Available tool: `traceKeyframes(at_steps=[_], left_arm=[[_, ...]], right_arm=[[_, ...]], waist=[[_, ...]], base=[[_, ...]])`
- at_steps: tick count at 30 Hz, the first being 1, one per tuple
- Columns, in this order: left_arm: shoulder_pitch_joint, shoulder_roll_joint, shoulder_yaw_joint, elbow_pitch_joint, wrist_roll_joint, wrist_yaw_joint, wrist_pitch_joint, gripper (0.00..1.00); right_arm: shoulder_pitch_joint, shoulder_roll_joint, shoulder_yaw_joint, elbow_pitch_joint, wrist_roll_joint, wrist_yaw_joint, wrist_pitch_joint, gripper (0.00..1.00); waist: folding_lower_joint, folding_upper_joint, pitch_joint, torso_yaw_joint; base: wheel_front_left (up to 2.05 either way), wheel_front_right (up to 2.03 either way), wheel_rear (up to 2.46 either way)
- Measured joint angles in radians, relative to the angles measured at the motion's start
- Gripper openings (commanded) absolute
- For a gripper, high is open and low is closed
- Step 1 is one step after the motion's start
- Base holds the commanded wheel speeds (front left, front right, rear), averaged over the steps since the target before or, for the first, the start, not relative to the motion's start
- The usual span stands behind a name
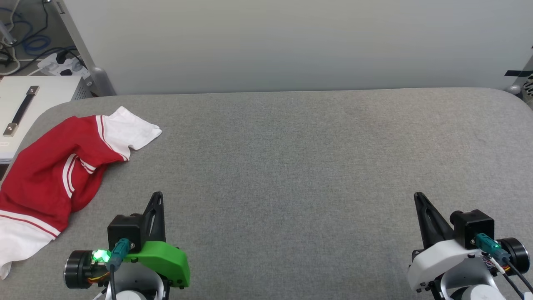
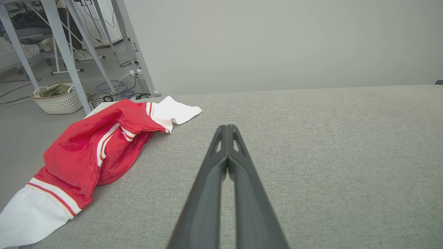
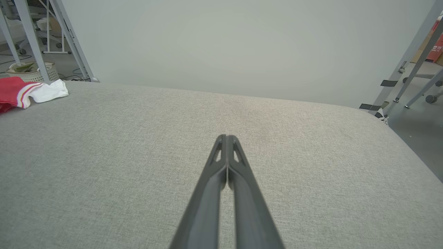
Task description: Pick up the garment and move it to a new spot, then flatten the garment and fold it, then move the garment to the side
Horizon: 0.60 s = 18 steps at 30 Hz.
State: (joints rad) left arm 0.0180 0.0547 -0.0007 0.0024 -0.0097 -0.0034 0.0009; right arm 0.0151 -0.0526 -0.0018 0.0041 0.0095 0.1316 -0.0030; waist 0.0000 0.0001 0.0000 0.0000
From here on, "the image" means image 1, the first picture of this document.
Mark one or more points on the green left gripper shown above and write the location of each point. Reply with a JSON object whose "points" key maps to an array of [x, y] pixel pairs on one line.
{"points": [[166, 260]]}

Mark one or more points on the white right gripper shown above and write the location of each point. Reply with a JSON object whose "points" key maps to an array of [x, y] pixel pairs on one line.
{"points": [[437, 260]]}

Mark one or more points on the black power plug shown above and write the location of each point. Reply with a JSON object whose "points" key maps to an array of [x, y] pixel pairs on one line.
{"points": [[62, 57]]}

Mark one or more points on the white power strip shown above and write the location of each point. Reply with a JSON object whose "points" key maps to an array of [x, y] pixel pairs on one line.
{"points": [[50, 64]]}

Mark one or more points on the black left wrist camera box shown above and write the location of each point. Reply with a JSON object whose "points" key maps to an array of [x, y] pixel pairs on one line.
{"points": [[125, 229]]}

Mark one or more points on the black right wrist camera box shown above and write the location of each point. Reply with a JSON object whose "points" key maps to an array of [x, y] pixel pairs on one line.
{"points": [[472, 225]]}

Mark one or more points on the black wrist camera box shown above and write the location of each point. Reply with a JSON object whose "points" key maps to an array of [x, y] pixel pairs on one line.
{"points": [[125, 229], [472, 225]]}

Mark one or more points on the white vented object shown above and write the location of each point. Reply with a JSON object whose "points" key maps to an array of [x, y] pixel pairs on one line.
{"points": [[529, 89]]}

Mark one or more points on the red white basketball jersey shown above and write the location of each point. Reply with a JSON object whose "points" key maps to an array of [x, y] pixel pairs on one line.
{"points": [[41, 175]]}

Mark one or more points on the grey round foot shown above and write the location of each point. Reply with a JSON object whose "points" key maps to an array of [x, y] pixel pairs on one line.
{"points": [[514, 89]]}

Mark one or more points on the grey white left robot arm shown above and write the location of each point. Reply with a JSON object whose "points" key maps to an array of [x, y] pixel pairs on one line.
{"points": [[137, 283]]}

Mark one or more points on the grey metal partition post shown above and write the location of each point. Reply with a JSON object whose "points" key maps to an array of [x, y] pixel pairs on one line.
{"points": [[77, 37]]}

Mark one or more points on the white equipment case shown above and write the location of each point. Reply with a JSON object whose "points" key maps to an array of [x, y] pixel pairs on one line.
{"points": [[50, 89]]}

